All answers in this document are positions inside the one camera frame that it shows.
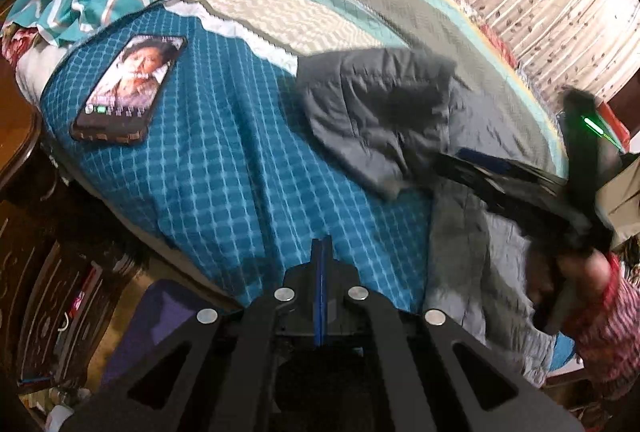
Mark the patchwork quilt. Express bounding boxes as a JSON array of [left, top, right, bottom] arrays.
[[185, 0, 571, 173]]

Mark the grey puffer jacket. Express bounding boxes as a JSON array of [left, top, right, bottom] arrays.
[[297, 46, 576, 388]]

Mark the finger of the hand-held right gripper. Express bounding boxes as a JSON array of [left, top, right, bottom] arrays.
[[456, 148, 569, 193], [434, 158, 577, 239]]

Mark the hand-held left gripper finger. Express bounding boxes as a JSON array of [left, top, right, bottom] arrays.
[[322, 236, 585, 432], [65, 238, 324, 432]]

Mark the wooden bedside cabinet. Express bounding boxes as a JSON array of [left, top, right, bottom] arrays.
[[0, 56, 128, 395]]

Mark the person's right hand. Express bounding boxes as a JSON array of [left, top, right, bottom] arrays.
[[527, 244, 618, 333]]

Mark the person's right forearm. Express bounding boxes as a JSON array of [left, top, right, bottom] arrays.
[[562, 254, 640, 400]]

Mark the blue checked bedsheet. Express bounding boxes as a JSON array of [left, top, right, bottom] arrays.
[[40, 4, 437, 313]]

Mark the black smartphone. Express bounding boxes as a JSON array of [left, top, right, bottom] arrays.
[[70, 34, 189, 147]]

